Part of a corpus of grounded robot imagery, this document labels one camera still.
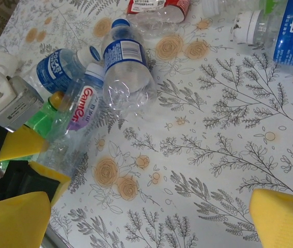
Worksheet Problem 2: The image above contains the clear bottle red purple print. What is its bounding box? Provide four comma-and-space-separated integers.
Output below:
36, 63, 106, 179

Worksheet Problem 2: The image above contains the small Pocari Sweat bottle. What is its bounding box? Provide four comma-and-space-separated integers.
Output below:
36, 45, 102, 94

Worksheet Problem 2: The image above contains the green bottle yellow cap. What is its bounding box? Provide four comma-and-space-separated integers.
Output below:
22, 90, 66, 142

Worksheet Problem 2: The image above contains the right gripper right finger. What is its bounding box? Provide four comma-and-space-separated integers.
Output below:
249, 188, 293, 248

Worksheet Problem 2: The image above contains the blue cap blue label bottle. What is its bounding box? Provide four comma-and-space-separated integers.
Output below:
101, 19, 159, 116

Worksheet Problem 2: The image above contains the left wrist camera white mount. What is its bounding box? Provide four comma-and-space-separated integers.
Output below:
0, 50, 45, 133

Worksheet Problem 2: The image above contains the clear bottle red label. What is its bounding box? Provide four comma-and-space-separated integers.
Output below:
126, 0, 191, 39

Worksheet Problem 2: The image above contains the floral tablecloth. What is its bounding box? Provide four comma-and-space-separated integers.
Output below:
0, 0, 293, 248

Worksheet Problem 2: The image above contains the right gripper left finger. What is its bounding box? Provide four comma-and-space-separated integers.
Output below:
0, 190, 52, 248

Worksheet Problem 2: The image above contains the clear bottle green label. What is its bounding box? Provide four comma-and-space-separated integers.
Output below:
199, 0, 289, 17

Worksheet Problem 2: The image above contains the large blue label bottle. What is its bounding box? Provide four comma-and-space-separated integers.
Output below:
233, 0, 293, 68

